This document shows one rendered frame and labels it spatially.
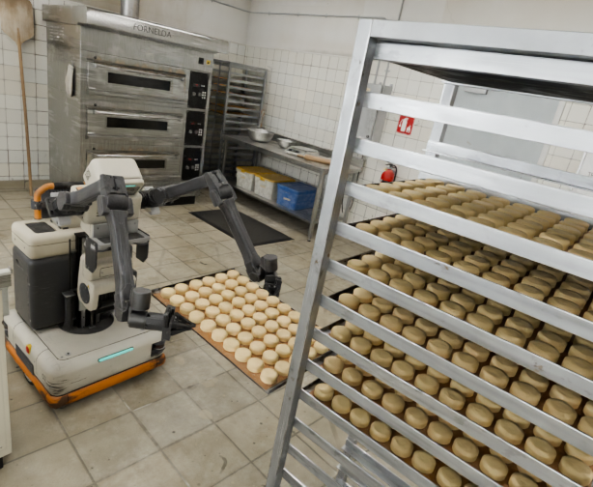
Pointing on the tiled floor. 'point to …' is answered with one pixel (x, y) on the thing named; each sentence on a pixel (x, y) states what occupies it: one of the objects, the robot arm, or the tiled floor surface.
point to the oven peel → (18, 26)
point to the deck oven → (127, 95)
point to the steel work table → (296, 164)
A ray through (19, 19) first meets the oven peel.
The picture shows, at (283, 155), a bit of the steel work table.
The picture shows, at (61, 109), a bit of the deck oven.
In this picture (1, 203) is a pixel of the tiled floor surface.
